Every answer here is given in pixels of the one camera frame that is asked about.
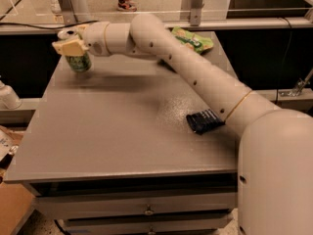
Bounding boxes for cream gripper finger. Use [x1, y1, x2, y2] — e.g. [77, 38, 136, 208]
[52, 39, 88, 57]
[74, 23, 89, 37]

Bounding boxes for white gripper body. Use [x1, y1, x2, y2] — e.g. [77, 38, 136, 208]
[82, 22, 110, 57]

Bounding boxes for green soda can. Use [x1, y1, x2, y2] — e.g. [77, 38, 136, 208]
[57, 28, 93, 73]

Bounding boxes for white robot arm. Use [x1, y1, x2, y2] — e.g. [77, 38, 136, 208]
[53, 14, 313, 235]

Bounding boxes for person's feet in sneakers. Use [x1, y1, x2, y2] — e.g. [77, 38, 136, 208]
[117, 0, 137, 12]

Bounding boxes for white pipe fitting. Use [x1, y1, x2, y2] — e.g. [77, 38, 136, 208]
[0, 80, 22, 110]

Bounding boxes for green chip bag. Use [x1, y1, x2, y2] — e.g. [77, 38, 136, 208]
[171, 26, 214, 54]

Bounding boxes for grey drawer cabinet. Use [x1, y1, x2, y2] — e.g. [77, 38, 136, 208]
[3, 31, 241, 235]

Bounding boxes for dark blue snack packet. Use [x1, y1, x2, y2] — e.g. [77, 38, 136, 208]
[186, 109, 224, 135]

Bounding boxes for cardboard box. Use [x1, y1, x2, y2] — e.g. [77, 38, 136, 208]
[0, 126, 33, 235]

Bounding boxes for upper drawer knob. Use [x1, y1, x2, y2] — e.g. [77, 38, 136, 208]
[144, 207, 155, 215]

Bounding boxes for drawer knob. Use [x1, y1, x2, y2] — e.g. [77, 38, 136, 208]
[147, 228, 156, 235]
[144, 207, 155, 215]

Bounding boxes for lower drawer knob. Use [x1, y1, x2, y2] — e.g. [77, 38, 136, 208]
[147, 228, 156, 235]

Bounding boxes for metal post bracket left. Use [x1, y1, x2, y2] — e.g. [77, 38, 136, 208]
[58, 0, 76, 25]

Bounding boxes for metal post bracket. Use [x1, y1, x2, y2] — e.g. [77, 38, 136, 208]
[190, 0, 203, 26]
[58, 0, 76, 25]

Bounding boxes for black cable on ledge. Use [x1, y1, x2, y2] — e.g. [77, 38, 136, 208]
[0, 20, 99, 30]

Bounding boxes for metal post bracket right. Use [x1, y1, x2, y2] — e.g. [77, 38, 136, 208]
[190, 0, 203, 26]

